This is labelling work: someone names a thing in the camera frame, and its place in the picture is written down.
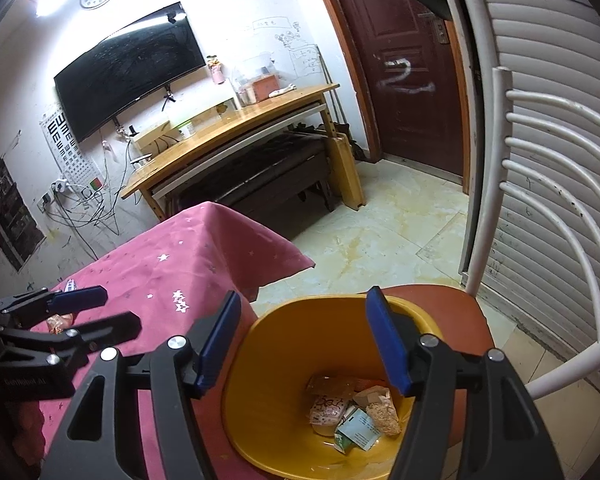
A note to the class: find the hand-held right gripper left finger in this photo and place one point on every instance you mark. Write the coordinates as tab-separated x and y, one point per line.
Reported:
215	350

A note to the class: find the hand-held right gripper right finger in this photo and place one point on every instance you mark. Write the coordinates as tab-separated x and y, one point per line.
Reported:
387	345

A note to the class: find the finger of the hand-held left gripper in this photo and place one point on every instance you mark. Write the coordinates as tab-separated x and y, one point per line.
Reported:
105	327
77	297

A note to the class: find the red foil wrapper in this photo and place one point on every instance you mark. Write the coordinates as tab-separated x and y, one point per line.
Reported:
60	321

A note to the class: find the brown snack packet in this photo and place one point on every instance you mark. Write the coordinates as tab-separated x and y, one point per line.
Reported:
372	395

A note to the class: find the clear plastic bag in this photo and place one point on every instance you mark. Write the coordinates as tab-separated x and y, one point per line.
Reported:
330	385

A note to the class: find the yellow plastic bin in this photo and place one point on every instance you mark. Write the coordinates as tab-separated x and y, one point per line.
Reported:
290	340

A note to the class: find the cartoon print tissue pack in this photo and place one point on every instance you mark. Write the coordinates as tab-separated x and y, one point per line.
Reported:
330	410

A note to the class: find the green snack packet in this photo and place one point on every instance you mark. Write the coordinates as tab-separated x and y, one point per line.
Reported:
360	430

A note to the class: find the pink star tablecloth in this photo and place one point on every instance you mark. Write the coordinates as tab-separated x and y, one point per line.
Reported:
180	260

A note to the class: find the white plug adapter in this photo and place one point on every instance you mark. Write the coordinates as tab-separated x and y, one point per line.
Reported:
61	186

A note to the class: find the eye chart poster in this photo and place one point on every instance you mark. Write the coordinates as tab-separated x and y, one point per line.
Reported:
75	160

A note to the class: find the silver desk item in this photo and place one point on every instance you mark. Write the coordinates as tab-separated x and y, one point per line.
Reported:
141	160

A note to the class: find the wooden desktop shelf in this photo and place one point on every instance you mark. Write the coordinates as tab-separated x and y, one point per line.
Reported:
152	135

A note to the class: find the black leather bench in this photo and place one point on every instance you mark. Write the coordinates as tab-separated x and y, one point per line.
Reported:
260	170

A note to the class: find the white chair with red seat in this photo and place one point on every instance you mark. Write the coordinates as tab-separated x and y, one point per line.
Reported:
485	185

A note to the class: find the white jar green lid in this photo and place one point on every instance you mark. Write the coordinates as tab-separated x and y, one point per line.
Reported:
186	131

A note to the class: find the wooden desk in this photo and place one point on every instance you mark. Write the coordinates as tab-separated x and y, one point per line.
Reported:
220	130

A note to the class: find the dark brown door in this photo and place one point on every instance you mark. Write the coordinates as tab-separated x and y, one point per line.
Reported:
405	125

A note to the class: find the thin metal rods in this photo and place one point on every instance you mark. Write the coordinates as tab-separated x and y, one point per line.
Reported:
336	105

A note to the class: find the white cloth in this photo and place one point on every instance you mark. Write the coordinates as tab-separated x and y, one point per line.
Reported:
282	91

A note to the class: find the clear plastic container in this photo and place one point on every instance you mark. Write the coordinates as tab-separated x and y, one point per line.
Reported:
257	82

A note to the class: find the white louvered shutter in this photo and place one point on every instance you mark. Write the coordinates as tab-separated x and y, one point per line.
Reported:
555	25

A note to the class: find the white wall socket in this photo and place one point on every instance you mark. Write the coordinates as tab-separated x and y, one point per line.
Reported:
45	200

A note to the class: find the black wall television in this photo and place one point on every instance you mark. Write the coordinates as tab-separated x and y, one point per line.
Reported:
130	75

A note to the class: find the pink wall figure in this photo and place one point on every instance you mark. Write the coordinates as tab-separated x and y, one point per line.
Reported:
216	71

